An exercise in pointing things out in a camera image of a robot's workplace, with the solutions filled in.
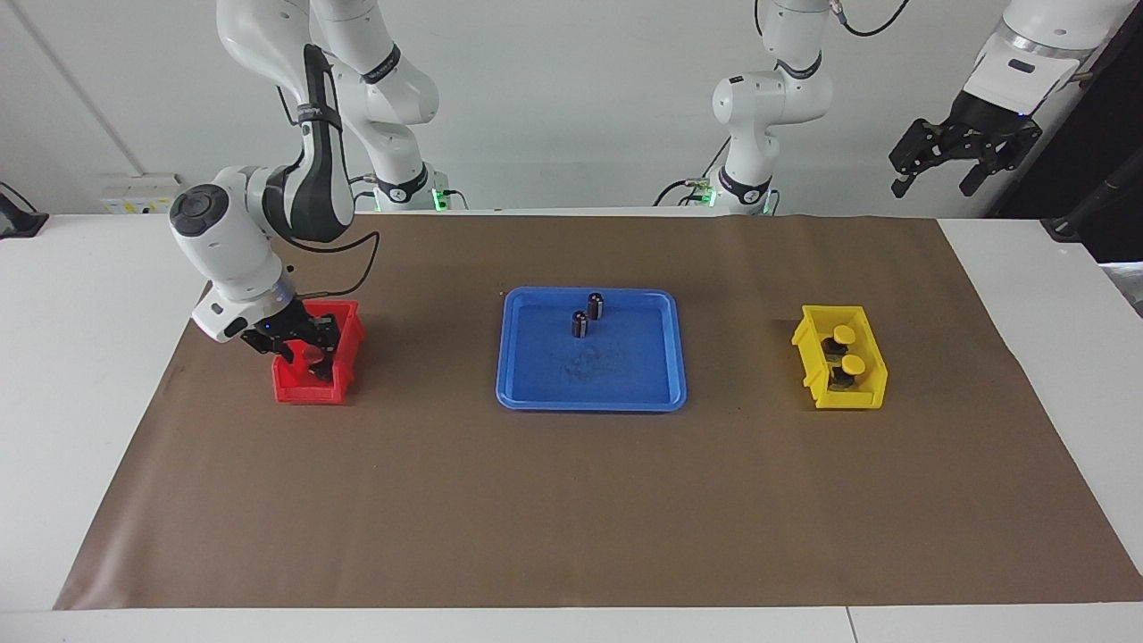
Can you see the yellow push button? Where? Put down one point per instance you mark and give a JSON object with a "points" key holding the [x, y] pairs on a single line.
{"points": [[843, 334], [853, 363]]}

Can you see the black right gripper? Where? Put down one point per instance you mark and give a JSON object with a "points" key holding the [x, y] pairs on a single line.
{"points": [[277, 326]]}

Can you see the small black cylinder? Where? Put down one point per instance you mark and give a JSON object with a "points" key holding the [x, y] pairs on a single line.
{"points": [[580, 325], [596, 306]]}

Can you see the white power strip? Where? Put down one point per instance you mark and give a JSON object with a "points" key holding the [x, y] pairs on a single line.
{"points": [[138, 196]]}

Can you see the red plastic parts bin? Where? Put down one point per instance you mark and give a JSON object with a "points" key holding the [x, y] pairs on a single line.
{"points": [[304, 391]]}

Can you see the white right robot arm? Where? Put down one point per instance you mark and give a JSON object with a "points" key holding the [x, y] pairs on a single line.
{"points": [[232, 241]]}

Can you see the black stand pole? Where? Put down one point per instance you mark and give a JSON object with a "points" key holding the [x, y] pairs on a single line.
{"points": [[1098, 196]]}

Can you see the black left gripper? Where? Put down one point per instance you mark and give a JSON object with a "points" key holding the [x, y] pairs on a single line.
{"points": [[987, 121]]}

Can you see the yellow plastic parts bin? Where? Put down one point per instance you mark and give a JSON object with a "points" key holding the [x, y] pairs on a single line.
{"points": [[871, 375]]}

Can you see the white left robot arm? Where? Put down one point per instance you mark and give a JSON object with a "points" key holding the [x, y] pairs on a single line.
{"points": [[759, 98]]}

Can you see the blue plastic tray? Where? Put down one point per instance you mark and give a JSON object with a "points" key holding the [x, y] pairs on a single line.
{"points": [[625, 375]]}

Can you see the brown paper table mat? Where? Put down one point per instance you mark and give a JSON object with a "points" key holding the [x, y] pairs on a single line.
{"points": [[571, 509]]}

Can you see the black device on table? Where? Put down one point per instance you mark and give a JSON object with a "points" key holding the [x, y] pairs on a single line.
{"points": [[18, 221]]}

